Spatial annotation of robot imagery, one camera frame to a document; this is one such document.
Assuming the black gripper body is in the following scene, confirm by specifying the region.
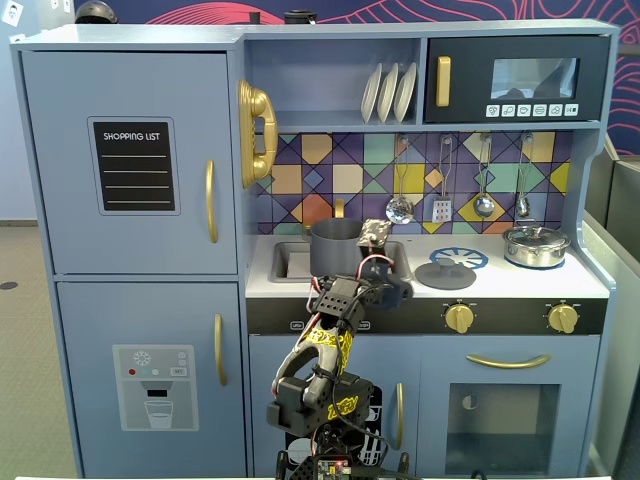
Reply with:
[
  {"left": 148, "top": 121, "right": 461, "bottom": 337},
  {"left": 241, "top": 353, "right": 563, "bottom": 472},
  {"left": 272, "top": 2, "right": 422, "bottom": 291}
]
[{"left": 358, "top": 269, "right": 397, "bottom": 306}]

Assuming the gray round lid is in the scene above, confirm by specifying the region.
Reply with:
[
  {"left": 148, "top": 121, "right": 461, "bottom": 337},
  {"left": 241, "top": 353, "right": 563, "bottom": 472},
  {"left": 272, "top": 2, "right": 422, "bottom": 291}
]
[{"left": 413, "top": 258, "right": 479, "bottom": 291}]

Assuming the stainless steel pot with lid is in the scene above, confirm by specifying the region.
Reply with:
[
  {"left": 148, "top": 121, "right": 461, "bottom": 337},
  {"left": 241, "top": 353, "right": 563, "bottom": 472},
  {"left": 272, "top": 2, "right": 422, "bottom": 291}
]
[{"left": 501, "top": 224, "right": 572, "bottom": 269}]

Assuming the gray plastic pot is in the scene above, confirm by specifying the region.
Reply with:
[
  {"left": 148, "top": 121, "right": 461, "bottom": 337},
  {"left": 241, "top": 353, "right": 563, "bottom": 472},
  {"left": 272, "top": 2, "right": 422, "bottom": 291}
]
[{"left": 302, "top": 217, "right": 370, "bottom": 279}]

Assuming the metal skimmer spoon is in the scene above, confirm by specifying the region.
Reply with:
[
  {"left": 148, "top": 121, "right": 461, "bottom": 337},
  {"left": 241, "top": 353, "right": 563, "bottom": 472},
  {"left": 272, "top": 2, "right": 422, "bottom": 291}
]
[{"left": 384, "top": 134, "right": 417, "bottom": 225}]

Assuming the gold stove knob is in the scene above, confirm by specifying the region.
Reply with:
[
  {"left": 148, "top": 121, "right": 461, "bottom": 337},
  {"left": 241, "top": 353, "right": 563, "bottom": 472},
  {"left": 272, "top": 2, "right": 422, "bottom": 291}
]
[
  {"left": 443, "top": 302, "right": 477, "bottom": 335},
  {"left": 546, "top": 302, "right": 582, "bottom": 336}
]

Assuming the metal slotted spatula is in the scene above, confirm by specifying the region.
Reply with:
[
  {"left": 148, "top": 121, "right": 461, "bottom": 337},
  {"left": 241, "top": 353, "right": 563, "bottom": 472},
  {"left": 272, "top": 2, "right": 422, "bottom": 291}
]
[{"left": 431, "top": 134, "right": 457, "bottom": 225}]

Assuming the gray toy sink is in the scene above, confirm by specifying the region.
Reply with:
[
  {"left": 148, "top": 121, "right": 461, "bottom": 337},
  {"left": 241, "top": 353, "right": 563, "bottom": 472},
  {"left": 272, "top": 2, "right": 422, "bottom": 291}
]
[{"left": 271, "top": 240, "right": 414, "bottom": 285}]

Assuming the blue oven door with window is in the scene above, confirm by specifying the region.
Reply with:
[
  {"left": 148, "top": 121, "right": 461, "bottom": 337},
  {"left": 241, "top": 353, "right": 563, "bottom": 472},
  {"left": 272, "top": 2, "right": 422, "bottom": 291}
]
[{"left": 419, "top": 334, "right": 602, "bottom": 479}]

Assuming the metal ladle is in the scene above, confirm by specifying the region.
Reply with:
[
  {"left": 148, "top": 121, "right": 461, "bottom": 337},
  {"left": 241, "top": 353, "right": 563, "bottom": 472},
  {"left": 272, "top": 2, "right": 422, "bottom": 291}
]
[{"left": 472, "top": 132, "right": 497, "bottom": 219}]

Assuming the blue dishwasher cabinet door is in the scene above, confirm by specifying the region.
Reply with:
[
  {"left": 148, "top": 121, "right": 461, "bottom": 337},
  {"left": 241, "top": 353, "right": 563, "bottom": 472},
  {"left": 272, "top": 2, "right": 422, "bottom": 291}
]
[{"left": 248, "top": 334, "right": 423, "bottom": 479}]

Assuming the small metal spoon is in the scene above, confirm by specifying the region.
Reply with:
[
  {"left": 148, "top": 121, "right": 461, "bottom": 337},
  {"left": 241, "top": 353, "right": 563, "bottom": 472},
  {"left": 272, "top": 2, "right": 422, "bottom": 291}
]
[{"left": 514, "top": 132, "right": 534, "bottom": 219}]

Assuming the white toy plate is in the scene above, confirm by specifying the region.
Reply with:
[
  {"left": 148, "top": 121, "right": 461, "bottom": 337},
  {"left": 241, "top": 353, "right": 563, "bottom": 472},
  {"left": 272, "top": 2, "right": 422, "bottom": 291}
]
[
  {"left": 360, "top": 63, "right": 384, "bottom": 125},
  {"left": 376, "top": 62, "right": 401, "bottom": 125},
  {"left": 392, "top": 61, "right": 419, "bottom": 124}
]

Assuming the gold toy telephone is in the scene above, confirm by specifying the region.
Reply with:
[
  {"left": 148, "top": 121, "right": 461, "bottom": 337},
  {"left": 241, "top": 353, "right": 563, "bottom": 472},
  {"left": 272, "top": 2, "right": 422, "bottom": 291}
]
[{"left": 236, "top": 78, "right": 280, "bottom": 190}]

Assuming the gray desk divider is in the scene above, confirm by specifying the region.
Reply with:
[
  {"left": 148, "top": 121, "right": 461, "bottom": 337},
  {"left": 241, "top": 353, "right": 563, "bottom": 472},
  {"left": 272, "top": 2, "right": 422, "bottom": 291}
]
[{"left": 579, "top": 207, "right": 640, "bottom": 480}]

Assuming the black toy microwave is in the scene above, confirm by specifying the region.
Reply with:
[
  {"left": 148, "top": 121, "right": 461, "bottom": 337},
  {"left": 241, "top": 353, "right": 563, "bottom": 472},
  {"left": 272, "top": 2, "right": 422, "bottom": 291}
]
[{"left": 423, "top": 34, "right": 613, "bottom": 125}]

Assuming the black shopping list board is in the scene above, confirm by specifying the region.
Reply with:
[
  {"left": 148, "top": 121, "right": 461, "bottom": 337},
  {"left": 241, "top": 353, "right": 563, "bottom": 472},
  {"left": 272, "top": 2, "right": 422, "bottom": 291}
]
[{"left": 86, "top": 116, "right": 182, "bottom": 217}]

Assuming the blue freezer door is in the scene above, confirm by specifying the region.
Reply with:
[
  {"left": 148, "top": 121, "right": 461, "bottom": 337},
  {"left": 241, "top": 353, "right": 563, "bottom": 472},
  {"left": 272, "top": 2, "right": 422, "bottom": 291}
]
[{"left": 55, "top": 280, "right": 249, "bottom": 479}]

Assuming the blue fridge door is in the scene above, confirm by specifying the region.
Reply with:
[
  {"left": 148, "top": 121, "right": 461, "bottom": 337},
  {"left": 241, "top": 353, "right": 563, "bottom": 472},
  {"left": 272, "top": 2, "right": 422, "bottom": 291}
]
[{"left": 20, "top": 49, "right": 239, "bottom": 276}]

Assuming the blue toy kitchen unit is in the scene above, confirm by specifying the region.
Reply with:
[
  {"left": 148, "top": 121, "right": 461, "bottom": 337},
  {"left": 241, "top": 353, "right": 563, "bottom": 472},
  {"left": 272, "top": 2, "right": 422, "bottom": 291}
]
[{"left": 9, "top": 18, "right": 621, "bottom": 479}]

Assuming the black helmet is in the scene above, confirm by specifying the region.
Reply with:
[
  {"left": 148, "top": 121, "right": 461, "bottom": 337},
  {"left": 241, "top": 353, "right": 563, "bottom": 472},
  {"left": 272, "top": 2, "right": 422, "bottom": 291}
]
[{"left": 73, "top": 0, "right": 120, "bottom": 25}]

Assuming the gripper camera circuit board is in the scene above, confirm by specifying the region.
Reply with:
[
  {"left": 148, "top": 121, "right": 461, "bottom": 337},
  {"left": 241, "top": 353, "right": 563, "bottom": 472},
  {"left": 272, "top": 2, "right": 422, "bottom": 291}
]
[{"left": 356, "top": 217, "right": 395, "bottom": 252}]

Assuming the gold dishwasher door handle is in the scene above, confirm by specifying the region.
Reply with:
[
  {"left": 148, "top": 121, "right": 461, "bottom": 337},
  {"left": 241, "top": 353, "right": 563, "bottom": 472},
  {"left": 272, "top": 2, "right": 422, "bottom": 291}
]
[{"left": 394, "top": 382, "right": 406, "bottom": 452}]

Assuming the gold oven handle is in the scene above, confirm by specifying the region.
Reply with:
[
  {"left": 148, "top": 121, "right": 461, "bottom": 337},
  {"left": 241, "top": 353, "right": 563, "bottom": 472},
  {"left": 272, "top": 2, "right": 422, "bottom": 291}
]
[{"left": 465, "top": 352, "right": 553, "bottom": 371}]

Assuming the black looped cable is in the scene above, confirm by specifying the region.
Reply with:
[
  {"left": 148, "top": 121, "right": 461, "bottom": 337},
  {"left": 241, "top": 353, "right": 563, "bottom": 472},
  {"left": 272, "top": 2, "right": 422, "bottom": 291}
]
[{"left": 337, "top": 329, "right": 401, "bottom": 476}]

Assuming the gold freezer door handle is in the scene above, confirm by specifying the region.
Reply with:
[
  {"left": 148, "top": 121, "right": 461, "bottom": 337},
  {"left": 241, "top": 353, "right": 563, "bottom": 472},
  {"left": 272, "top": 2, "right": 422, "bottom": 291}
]
[{"left": 213, "top": 312, "right": 229, "bottom": 388}]

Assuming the gold fridge door handle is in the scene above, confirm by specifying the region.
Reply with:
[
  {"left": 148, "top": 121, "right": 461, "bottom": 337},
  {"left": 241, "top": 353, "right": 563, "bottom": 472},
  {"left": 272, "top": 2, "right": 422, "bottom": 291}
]
[{"left": 204, "top": 159, "right": 221, "bottom": 245}]

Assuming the gold microwave handle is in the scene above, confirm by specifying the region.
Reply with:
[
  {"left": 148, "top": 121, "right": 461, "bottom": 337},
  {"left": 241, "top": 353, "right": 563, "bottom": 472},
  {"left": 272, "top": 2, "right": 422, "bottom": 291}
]
[{"left": 435, "top": 55, "right": 453, "bottom": 109}]

